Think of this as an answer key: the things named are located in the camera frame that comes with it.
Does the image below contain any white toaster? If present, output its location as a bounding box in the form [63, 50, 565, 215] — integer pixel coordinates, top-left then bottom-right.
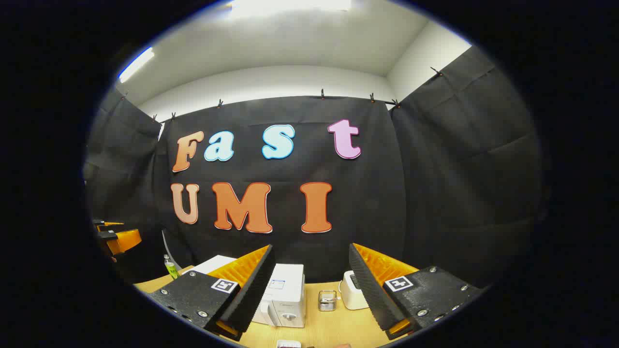
[341, 271, 370, 311]

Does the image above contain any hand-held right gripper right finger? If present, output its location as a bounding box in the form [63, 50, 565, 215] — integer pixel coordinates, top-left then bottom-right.
[349, 243, 486, 341]

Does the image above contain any black backdrop cloth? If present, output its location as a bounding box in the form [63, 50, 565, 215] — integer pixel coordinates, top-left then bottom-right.
[83, 46, 545, 290]

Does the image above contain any green bottle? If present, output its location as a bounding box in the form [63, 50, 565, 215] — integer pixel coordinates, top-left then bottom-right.
[163, 254, 180, 280]

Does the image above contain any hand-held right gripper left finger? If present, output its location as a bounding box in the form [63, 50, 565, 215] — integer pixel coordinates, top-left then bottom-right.
[147, 245, 277, 342]

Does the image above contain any ceiling light panel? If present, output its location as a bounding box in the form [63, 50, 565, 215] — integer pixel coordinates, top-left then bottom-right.
[118, 46, 156, 83]
[231, 0, 352, 14]

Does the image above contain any white microwave oven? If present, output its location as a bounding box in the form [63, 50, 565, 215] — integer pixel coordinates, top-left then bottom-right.
[183, 255, 307, 329]

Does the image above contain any wire mesh holder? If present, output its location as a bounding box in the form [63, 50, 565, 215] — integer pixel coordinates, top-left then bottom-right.
[318, 290, 338, 312]

